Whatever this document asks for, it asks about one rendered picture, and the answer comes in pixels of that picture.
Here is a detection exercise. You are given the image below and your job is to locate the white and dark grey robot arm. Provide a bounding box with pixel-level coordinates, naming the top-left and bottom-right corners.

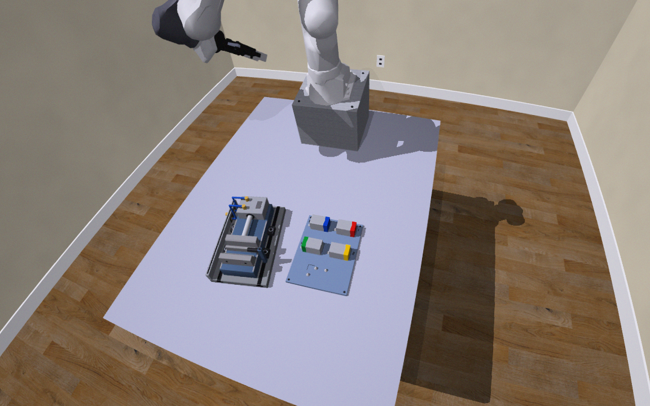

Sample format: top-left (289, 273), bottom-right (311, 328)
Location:
top-left (152, 0), bottom-right (356, 106)

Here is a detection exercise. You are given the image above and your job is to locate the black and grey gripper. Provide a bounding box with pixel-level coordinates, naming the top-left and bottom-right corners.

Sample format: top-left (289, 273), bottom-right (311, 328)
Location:
top-left (214, 31), bottom-right (267, 62)

